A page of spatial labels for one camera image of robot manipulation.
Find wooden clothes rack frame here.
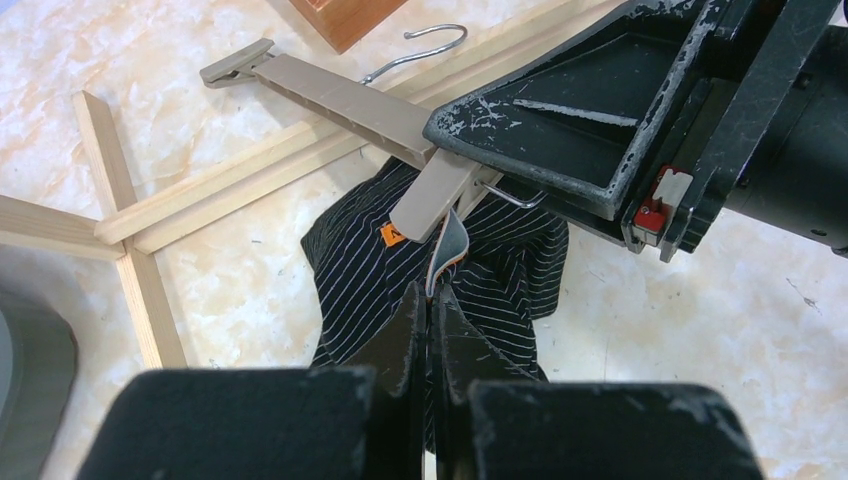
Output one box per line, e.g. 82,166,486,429
1,1,614,368

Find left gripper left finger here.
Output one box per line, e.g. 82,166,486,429
78,283,425,479

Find green plastic basin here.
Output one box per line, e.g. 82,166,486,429
1,291,77,479

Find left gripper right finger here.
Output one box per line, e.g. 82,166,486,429
431,286,763,479

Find black underwear orange trim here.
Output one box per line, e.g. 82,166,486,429
301,157,569,382

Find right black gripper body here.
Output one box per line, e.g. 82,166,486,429
423,1,847,261

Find wooden compartment tray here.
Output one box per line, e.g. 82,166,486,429
289,0,406,54

